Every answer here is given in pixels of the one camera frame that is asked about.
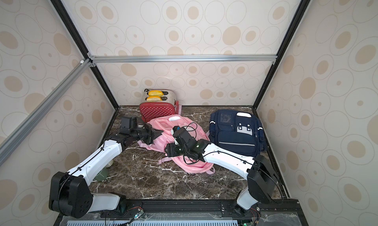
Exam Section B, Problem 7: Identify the black left corner post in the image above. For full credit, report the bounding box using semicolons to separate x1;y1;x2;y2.
50;0;119;110

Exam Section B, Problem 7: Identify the horizontal aluminium frame bar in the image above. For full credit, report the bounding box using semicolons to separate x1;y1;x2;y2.
91;54;277;63

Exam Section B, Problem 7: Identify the diagonal aluminium frame bar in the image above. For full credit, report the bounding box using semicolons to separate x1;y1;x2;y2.
1;58;91;164

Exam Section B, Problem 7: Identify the right yellow toast slice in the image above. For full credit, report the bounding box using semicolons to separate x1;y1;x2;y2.
146;96;163;102

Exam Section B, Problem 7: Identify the navy blue backpack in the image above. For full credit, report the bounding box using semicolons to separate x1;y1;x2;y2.
209;110;267;157

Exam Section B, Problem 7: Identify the black corner post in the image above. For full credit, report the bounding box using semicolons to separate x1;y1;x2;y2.
253;0;311;111
50;0;119;110

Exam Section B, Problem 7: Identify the black right corner post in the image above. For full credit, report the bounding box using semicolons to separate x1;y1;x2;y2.
253;0;311;111

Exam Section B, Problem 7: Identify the small glass jar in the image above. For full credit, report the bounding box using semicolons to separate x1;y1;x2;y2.
105;160;114;168

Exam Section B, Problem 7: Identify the yellow toast slice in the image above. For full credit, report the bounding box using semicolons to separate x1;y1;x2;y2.
148;90;164;97
146;96;163;102

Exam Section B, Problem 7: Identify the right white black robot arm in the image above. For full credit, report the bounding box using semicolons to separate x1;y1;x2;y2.
164;126;279;211

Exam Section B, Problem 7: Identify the left yellow toast slice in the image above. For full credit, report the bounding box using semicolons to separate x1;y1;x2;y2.
148;90;164;97

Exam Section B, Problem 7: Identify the pink backpack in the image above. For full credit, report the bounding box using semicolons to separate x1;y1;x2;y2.
137;114;215;175

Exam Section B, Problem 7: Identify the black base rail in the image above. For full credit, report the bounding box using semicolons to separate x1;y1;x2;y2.
55;199;308;226

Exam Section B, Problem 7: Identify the red polka dot toaster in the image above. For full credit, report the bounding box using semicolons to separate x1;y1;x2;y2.
139;89;181;122

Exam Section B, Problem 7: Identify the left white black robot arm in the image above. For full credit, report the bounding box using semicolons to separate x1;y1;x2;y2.
48;115;163;219

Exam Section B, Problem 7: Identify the green ceramic mug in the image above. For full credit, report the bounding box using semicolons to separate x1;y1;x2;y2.
94;168;108;182

